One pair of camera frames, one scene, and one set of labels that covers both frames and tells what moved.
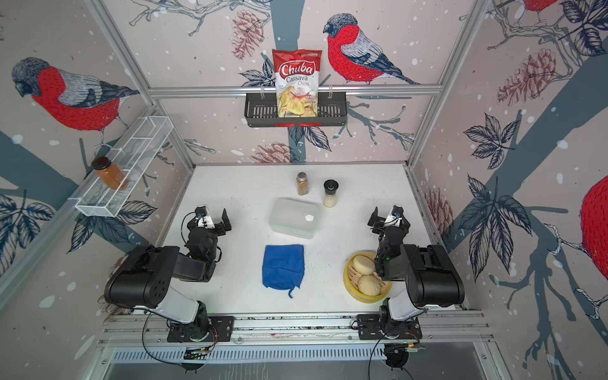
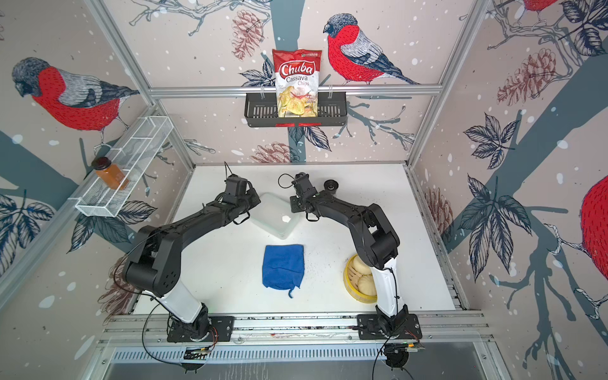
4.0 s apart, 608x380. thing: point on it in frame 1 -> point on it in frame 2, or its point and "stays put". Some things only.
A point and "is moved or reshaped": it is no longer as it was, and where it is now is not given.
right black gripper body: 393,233 -> 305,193
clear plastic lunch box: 294,218 is moved or reshaped
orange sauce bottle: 109,175 stays put
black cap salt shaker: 331,187 stays put
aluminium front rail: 296,328 stays put
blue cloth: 283,267 stays put
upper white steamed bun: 363,264 stays put
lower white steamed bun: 369,285 stays put
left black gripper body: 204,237 -> 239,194
